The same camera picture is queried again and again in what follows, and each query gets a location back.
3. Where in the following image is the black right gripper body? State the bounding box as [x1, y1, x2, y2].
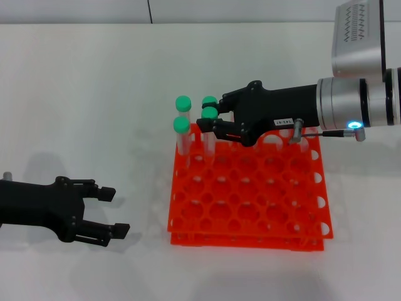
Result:
[231, 80, 321, 147]

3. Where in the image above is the right arm cable with plugs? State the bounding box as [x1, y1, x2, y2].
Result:
[287, 118, 367, 145]

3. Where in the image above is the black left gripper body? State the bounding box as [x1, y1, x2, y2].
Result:
[0, 176, 86, 243]

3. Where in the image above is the orange test tube rack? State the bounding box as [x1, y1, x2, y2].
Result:
[167, 123, 335, 253]

